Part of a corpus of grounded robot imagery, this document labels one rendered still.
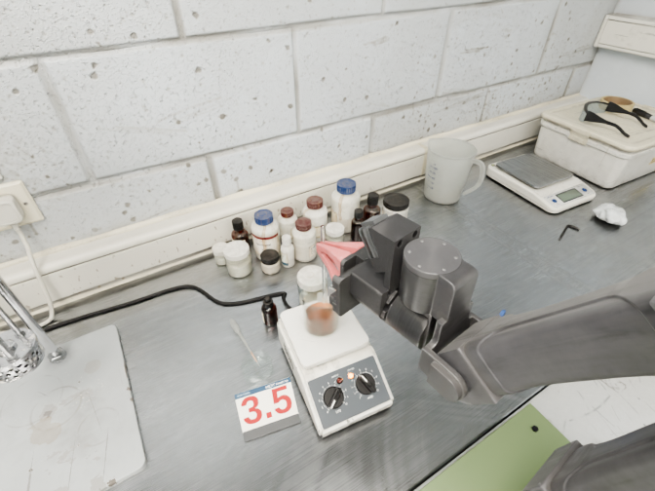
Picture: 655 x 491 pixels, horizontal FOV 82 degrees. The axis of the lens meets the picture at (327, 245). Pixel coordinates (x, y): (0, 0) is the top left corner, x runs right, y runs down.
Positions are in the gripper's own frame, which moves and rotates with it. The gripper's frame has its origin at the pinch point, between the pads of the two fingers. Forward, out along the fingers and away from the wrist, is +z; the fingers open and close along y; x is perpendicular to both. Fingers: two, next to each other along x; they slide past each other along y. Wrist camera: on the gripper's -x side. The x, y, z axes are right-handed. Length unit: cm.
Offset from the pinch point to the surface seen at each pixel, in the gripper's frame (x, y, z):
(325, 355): 16.3, 4.4, -5.1
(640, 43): -7, -139, 4
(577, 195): 22, -86, -9
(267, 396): 22.0, 13.7, -1.7
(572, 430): 25.9, -19.9, -36.1
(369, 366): 19.3, -1.0, -9.9
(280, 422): 24.7, 14.1, -5.2
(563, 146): 17, -104, 4
